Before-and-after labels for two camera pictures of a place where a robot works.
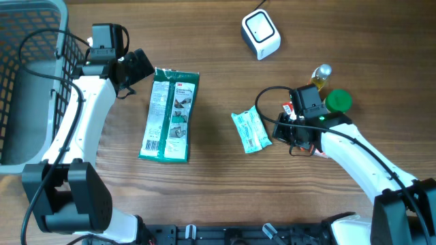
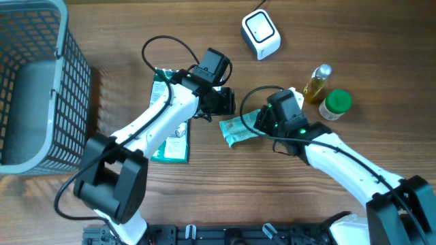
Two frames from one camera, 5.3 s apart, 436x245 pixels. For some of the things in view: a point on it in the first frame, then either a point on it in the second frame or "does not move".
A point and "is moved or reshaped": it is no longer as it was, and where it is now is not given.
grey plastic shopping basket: x=35 y=109 does not move
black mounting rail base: x=268 y=234 does not move
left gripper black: x=137 y=72 -> x=221 y=101
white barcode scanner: x=259 y=31 does not move
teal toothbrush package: x=251 y=130 is moved or reshaped
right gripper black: x=279 y=133 -> x=263 y=119
